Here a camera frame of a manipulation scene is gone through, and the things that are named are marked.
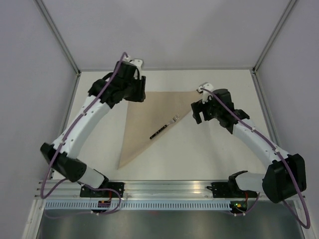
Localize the aluminium rear frame bar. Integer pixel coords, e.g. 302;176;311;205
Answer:
79;66;254;72

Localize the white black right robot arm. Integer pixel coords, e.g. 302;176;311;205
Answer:
191;83;307;203

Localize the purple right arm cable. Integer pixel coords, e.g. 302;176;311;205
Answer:
200;87;312;230

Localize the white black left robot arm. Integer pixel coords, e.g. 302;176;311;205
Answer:
40;57;146;197

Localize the aluminium frame post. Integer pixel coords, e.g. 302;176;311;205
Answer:
34;0;81;76
251;0;299;74

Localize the white slotted cable duct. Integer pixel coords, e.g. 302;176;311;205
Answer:
44;200;231;211

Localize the aluminium right frame post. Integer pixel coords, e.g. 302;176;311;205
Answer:
251;0;299;74

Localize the aluminium left frame post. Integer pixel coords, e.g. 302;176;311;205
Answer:
34;0;81;76

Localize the beige cloth napkin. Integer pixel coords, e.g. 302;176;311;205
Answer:
118;91;202;168

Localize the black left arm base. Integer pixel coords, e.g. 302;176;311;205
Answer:
80;181;125;198

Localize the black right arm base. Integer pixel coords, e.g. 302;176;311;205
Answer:
206;182;258;199

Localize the aluminium table edge rail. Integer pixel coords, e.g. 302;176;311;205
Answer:
48;72;82;180

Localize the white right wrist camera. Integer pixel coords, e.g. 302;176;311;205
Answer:
196;82;214;104

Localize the black handled silver fork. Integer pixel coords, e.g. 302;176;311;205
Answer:
150;114;180;140

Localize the aluminium front mounting rail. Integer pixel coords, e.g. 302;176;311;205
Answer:
34;180;244;200

